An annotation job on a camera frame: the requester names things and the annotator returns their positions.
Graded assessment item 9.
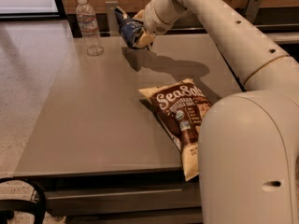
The left metal wall bracket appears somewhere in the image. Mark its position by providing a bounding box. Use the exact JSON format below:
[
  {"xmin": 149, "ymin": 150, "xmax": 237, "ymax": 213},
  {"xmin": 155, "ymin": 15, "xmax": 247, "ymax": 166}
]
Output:
[{"xmin": 105, "ymin": 1, "xmax": 119, "ymax": 36}]

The blue chip bag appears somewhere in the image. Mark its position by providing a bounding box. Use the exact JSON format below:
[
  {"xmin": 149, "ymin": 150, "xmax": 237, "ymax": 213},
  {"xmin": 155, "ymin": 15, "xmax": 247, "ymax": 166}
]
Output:
[{"xmin": 114, "ymin": 7, "xmax": 144, "ymax": 49}]

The clear plastic water bottle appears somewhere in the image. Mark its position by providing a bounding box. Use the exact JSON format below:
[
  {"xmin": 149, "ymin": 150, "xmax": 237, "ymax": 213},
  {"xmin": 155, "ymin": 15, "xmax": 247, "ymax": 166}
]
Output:
[{"xmin": 76, "ymin": 0, "xmax": 104, "ymax": 56}]

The metal wall bracket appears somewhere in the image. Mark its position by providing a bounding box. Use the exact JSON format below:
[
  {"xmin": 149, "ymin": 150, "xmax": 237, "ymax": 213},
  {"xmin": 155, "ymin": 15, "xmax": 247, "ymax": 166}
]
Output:
[
  {"xmin": 105, "ymin": 1, "xmax": 119, "ymax": 36},
  {"xmin": 244, "ymin": 0, "xmax": 263, "ymax": 23}
]

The right metal wall bracket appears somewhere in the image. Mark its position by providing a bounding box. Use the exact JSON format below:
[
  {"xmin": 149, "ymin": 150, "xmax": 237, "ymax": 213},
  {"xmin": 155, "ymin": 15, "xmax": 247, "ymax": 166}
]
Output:
[{"xmin": 244, "ymin": 0, "xmax": 263, "ymax": 23}]

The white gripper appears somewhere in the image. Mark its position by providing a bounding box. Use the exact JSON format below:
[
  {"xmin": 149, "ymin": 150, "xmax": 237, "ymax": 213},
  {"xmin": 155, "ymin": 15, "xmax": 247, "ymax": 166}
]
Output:
[{"xmin": 134, "ymin": 0, "xmax": 169, "ymax": 49}]

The brown yellow sea salt chip bag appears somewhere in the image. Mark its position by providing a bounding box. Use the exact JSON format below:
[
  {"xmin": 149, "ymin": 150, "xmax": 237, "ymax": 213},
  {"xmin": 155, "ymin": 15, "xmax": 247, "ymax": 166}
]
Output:
[{"xmin": 139, "ymin": 78, "xmax": 211, "ymax": 181}]

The black chair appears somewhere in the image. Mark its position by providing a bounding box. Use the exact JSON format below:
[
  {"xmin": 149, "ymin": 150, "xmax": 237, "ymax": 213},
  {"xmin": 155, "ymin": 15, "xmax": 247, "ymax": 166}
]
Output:
[{"xmin": 0, "ymin": 178, "xmax": 46, "ymax": 224}]

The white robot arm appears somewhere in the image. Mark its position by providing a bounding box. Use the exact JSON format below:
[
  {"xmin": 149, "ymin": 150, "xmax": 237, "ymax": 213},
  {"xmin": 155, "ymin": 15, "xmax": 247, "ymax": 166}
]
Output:
[{"xmin": 144, "ymin": 0, "xmax": 299, "ymax": 224}]

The grey table drawer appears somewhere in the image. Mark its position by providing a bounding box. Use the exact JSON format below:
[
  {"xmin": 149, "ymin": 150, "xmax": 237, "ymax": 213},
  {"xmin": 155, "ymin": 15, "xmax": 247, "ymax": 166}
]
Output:
[{"xmin": 46, "ymin": 183, "xmax": 201, "ymax": 216}]

